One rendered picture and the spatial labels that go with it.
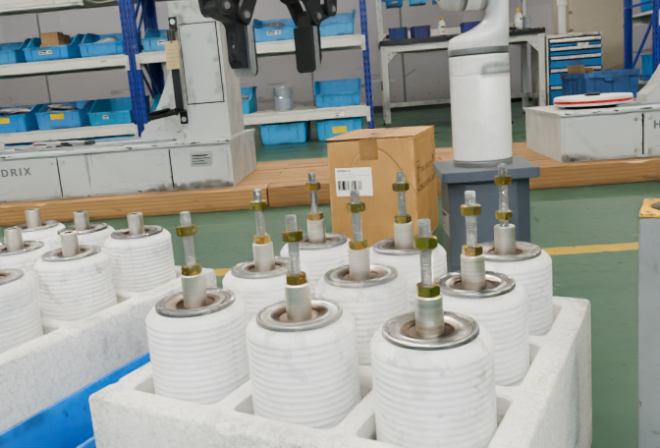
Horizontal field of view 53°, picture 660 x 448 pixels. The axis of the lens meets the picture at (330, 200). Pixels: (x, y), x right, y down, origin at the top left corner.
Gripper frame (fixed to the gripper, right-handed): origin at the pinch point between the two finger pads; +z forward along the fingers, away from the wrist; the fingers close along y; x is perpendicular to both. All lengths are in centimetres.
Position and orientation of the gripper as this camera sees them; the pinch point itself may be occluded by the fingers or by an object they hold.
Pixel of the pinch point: (277, 58)
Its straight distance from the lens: 54.8
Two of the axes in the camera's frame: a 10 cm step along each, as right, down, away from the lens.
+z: 0.8, 9.8, 1.8
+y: -6.8, 1.8, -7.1
